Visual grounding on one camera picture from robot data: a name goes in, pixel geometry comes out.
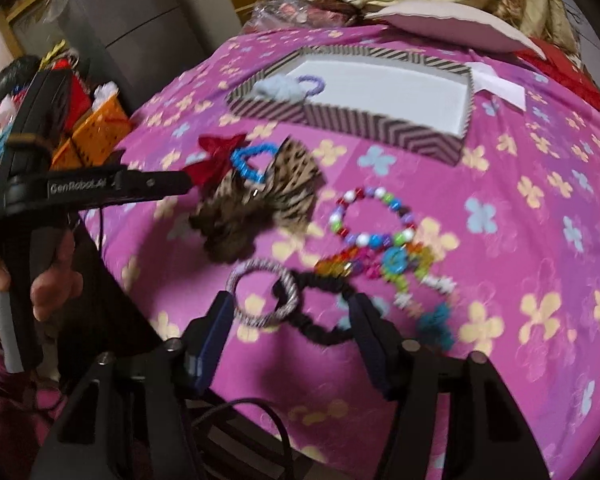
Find grey cabinet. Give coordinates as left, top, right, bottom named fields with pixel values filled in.
left=57, top=0, right=204, bottom=112

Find leopard print bow scrunchie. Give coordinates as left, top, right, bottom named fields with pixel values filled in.
left=188, top=138, right=323, bottom=263

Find purple bead bracelet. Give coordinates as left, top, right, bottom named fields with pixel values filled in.
left=296, top=74, right=327, bottom=98

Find pink floral bedsheet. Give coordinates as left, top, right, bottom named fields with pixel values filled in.
left=104, top=25, right=600, bottom=479

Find multicolour round bead bracelet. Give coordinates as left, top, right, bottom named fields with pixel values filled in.
left=328, top=186, right=417, bottom=250

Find orange plastic basket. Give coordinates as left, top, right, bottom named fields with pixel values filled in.
left=52, top=93, right=132, bottom=171

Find white pink pillow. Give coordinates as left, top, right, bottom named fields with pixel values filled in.
left=366, top=0, right=546, bottom=61

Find clear plastic bag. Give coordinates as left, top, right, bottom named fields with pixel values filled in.
left=240, top=0, right=356, bottom=35

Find black cable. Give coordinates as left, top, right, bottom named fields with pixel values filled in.
left=189, top=396, right=297, bottom=480

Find white fluffy hair accessory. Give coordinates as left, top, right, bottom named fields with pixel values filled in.
left=251, top=75, right=306, bottom=103

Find blue bead bracelet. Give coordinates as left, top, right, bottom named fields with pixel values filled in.
left=229, top=141, right=281, bottom=184

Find black scrunchie hair tie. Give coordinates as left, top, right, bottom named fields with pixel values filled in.
left=270, top=270, right=366, bottom=347

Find red fringed cloth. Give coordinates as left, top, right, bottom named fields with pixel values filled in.
left=515, top=39, right=600, bottom=111

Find colourful flower bead bracelet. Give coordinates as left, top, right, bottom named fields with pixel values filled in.
left=313, top=239, right=460, bottom=311

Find striped cardboard tray box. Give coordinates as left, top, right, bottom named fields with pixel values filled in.
left=226, top=44, right=474, bottom=166

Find red ribbon bow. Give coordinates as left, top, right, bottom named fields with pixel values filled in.
left=183, top=133, right=248, bottom=195

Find white paper sheet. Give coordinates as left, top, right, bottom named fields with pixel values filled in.
left=466, top=62, right=527, bottom=112

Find red box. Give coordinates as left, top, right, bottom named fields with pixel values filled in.
left=52, top=58, right=92, bottom=132

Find pink sleeve forearm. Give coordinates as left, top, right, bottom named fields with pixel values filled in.
left=0, top=352, right=65, bottom=479

